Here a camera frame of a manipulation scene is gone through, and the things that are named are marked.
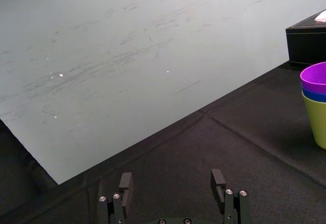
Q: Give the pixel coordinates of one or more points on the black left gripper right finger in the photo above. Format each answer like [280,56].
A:
[218,180]

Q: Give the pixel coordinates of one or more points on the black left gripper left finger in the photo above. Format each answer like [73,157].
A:
[125,183]

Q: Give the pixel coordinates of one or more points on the black table cloth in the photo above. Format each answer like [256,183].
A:
[203,163]

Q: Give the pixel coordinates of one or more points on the green plastic cup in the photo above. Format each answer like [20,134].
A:
[317,122]

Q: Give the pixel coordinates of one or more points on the blue plastic cup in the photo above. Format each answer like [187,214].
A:
[311,96]

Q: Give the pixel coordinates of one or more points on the purple plastic cup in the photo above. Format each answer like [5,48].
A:
[314,77]

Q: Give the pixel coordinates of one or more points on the black tissue box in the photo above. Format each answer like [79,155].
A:
[307,40]

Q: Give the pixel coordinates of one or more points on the white tissue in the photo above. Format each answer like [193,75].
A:
[321,17]

